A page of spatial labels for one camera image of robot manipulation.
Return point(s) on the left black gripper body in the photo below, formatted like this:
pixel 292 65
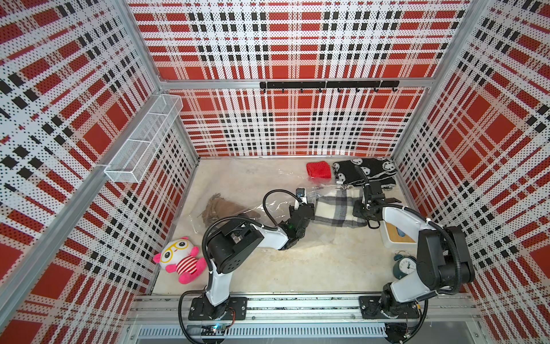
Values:
pixel 311 206

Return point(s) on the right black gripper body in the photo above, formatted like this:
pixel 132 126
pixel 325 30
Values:
pixel 362 210

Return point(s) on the grey white plaid scarf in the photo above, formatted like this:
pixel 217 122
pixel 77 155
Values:
pixel 334 207

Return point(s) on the black smiley pattern scarf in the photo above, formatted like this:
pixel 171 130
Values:
pixel 376 169

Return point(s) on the clear plastic vacuum bag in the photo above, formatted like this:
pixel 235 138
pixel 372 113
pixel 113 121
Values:
pixel 249 190

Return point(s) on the red knitted scarf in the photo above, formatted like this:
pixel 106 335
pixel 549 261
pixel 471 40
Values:
pixel 319 170

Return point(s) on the brown knitted scarf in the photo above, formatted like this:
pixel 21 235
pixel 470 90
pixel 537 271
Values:
pixel 218 207

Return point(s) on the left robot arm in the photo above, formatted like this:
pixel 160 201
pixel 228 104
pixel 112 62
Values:
pixel 225 248

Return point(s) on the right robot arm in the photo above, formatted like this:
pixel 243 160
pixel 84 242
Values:
pixel 443 261

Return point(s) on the white wooden top tray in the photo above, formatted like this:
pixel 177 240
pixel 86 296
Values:
pixel 394 239

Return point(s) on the small alarm clock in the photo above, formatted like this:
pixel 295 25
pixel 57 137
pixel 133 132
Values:
pixel 404 265

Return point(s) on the pink striped plush toy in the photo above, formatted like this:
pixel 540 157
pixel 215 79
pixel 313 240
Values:
pixel 181 256

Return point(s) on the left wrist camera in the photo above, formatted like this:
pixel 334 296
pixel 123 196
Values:
pixel 301 195

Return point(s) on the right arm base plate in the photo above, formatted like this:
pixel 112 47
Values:
pixel 372 307

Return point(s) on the black wall hook rail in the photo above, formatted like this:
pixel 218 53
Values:
pixel 369 84

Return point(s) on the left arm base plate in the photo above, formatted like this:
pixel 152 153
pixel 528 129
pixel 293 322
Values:
pixel 233 308

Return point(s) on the aluminium front rail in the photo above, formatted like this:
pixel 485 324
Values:
pixel 345 307

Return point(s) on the white wire mesh shelf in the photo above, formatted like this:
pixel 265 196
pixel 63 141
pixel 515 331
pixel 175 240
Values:
pixel 131 162

